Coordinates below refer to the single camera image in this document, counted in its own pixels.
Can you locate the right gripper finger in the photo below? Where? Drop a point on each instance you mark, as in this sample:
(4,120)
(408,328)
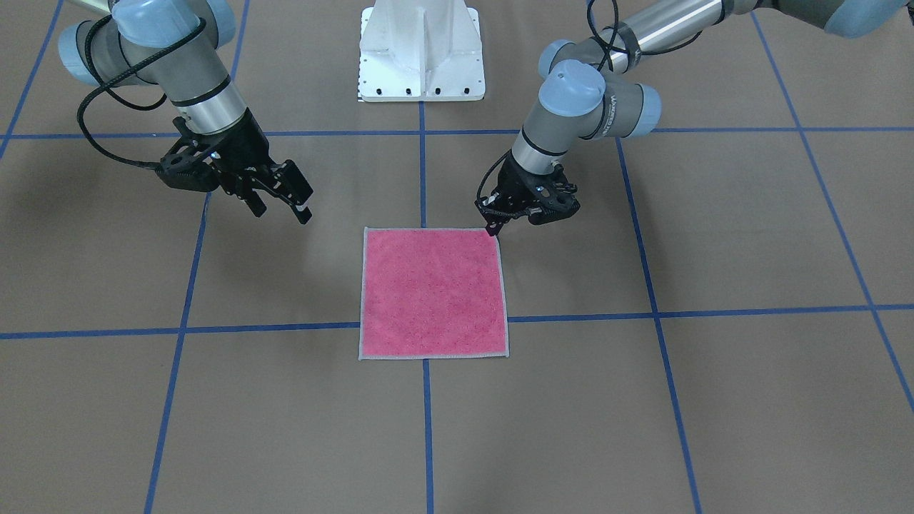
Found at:
(295,190)
(254,202)

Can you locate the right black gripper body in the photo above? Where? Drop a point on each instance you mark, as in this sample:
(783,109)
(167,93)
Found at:
(248,148)

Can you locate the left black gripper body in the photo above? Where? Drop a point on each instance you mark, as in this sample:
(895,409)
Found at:
(515,178)

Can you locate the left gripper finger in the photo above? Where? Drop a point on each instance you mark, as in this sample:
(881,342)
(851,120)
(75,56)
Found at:
(494,224)

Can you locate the pink and grey towel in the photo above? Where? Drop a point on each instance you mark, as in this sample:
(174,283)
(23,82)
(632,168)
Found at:
(432,293)

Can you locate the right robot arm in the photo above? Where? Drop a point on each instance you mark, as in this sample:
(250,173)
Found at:
(174,45)

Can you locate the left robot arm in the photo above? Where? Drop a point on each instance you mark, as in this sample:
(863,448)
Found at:
(584,96)

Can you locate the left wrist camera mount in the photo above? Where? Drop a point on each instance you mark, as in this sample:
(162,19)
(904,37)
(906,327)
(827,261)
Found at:
(552,202)

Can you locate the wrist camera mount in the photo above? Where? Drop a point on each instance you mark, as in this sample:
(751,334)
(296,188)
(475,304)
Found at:
(552,202)
(184,167)

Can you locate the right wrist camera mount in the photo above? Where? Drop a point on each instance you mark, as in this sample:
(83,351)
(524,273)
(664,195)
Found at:
(184,167)

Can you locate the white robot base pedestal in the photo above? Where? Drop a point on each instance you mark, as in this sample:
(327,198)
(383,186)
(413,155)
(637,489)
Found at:
(420,51)

